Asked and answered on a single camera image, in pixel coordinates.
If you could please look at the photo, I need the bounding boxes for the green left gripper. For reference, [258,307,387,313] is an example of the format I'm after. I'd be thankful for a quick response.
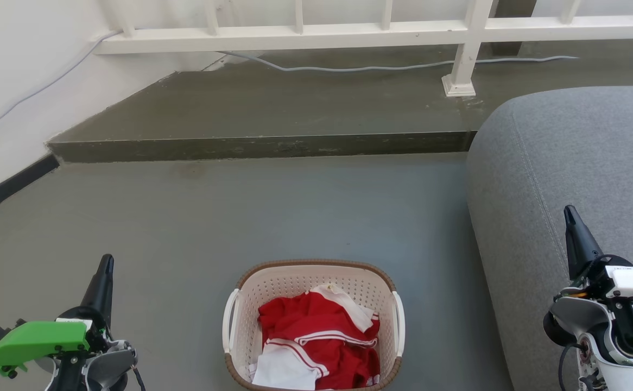
[0,254,115,380]

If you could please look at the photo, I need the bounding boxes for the white brown-rimmed laundry basket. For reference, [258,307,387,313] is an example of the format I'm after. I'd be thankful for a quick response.
[222,258,406,391]

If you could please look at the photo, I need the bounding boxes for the grey fabric sofa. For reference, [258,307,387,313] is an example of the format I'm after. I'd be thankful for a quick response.
[465,85,633,391]

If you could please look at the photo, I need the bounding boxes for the black baseboard strip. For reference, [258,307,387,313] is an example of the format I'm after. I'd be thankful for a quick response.
[0,154,61,223]

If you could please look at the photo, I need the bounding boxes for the red white-trimmed garment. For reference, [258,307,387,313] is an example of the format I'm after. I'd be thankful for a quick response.
[251,284,381,391]

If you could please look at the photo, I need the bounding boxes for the dark pillar behind railing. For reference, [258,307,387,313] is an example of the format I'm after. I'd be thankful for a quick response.
[491,0,537,56]

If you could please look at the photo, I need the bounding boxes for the white railing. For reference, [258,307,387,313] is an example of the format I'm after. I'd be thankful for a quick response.
[93,0,633,98]

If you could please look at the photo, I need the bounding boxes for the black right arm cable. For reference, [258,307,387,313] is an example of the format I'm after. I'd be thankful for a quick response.
[558,341,584,391]

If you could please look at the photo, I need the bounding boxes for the light grey cable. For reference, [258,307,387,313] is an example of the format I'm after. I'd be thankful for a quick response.
[0,29,581,142]

